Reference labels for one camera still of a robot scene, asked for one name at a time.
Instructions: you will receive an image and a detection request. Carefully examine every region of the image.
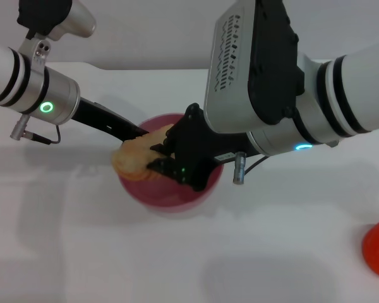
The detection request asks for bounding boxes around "orange striped long bread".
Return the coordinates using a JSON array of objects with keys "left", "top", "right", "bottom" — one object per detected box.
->
[{"left": 111, "top": 124, "right": 177, "bottom": 182}]

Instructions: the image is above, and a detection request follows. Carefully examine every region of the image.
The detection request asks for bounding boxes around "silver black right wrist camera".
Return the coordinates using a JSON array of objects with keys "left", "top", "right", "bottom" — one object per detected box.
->
[{"left": 203, "top": 0, "right": 306, "bottom": 134}]

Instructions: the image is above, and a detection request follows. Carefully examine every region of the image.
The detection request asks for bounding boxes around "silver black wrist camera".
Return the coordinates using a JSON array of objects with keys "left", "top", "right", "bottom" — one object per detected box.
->
[
  {"left": 16, "top": 0, "right": 97, "bottom": 42},
  {"left": 203, "top": 0, "right": 306, "bottom": 134}
]

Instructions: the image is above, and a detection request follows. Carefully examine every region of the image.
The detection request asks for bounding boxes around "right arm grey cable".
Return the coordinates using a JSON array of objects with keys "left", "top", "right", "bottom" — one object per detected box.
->
[{"left": 232, "top": 151, "right": 270, "bottom": 186}]

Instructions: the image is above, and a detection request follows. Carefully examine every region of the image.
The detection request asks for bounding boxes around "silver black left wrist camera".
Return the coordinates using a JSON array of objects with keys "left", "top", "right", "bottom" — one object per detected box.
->
[{"left": 16, "top": 0, "right": 97, "bottom": 42}]

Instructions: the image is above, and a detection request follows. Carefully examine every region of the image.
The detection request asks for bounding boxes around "pink plastic bowl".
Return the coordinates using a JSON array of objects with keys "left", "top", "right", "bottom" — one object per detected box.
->
[{"left": 118, "top": 112, "right": 225, "bottom": 215}]

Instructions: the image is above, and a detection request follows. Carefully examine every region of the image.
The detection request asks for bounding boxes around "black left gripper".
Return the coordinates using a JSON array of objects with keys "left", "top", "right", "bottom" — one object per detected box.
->
[{"left": 71, "top": 98, "right": 150, "bottom": 143}]

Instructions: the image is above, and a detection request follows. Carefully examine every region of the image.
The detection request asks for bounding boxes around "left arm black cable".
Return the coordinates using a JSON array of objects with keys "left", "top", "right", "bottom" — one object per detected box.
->
[{"left": 9, "top": 114, "right": 62, "bottom": 146}]

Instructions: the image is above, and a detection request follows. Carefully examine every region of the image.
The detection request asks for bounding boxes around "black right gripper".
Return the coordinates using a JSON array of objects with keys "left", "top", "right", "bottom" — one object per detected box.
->
[{"left": 146, "top": 102, "right": 260, "bottom": 193}]

